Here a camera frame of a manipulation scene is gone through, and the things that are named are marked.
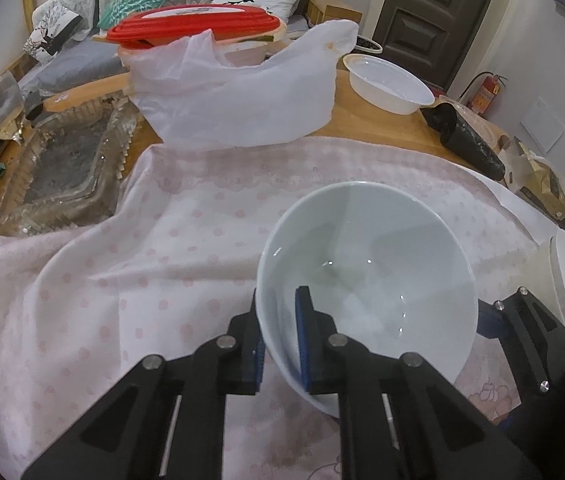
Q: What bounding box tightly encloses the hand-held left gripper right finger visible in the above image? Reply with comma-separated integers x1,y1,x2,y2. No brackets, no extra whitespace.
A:
295,286,543,480

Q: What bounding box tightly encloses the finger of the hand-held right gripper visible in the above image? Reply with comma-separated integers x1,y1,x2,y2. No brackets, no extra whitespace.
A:
476,286,565,397

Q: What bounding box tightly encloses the tall white ceramic bowl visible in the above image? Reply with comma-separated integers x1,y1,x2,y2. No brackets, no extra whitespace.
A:
256,181,478,418

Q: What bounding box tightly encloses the red lidded container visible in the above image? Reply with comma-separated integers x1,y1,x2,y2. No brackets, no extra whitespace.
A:
92,4,288,68

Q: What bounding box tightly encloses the white plastic bag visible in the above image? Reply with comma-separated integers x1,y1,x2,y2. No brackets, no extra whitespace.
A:
125,19,360,150

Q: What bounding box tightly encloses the white pink dotted cloth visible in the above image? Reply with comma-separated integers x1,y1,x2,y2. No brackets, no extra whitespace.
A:
0,137,563,480

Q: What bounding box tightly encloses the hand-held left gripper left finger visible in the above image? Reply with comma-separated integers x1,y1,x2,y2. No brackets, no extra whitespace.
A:
21,287,264,480

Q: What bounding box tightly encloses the clear glass tray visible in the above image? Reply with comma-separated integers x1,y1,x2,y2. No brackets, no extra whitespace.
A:
0,96,144,238

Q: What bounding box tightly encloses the black and white pillow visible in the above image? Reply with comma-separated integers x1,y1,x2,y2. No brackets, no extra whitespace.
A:
23,0,86,57

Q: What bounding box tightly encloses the white wall panel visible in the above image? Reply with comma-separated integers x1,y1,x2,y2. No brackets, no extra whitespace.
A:
518,96,565,153

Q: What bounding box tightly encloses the dark entrance door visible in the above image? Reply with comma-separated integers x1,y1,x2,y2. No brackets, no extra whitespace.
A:
366,0,505,88

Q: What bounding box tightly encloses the dark trash bin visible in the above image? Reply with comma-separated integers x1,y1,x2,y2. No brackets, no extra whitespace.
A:
352,35,383,56

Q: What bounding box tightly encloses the gold brown packet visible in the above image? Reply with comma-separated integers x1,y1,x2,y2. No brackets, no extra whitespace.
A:
499,135,565,221

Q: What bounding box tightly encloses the grey sofa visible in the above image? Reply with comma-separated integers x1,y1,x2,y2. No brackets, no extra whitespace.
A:
17,0,363,106

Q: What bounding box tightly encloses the white plastic disposable bowl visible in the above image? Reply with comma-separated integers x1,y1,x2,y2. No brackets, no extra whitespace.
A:
342,53,435,115

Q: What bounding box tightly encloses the clear wine glass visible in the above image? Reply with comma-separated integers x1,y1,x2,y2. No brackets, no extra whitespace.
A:
0,71,26,138

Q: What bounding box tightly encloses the red fire extinguisher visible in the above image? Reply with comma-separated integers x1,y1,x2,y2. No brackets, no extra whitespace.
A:
459,72,509,116

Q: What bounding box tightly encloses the black packet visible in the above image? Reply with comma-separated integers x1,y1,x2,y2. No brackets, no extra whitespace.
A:
421,101,508,181

